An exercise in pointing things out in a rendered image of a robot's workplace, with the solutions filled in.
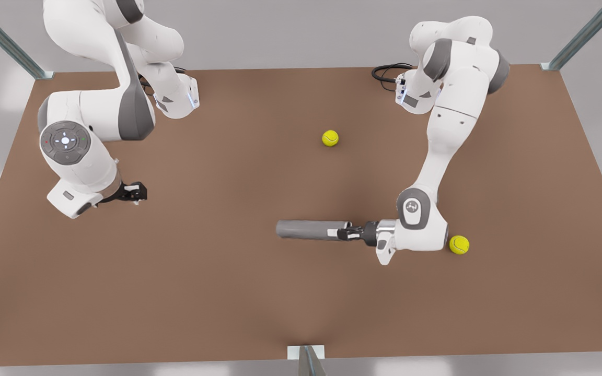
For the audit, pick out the grey tennis ball tube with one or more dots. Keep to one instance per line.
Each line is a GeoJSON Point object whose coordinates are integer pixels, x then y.
{"type": "Point", "coordinates": [309, 230]}

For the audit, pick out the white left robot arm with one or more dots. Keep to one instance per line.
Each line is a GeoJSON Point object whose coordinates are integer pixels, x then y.
{"type": "Point", "coordinates": [455, 104]}

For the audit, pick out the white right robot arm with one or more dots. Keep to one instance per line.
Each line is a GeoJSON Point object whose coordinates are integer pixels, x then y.
{"type": "Point", "coordinates": [97, 107]}

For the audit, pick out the yellow tennis ball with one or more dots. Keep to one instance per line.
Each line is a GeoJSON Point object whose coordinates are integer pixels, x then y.
{"type": "Point", "coordinates": [330, 138]}
{"type": "Point", "coordinates": [459, 245]}

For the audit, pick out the silver frame post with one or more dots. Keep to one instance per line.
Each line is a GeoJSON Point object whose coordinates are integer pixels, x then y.
{"type": "Point", "coordinates": [583, 34]}
{"type": "Point", "coordinates": [6, 39]}
{"type": "Point", "coordinates": [309, 360]}

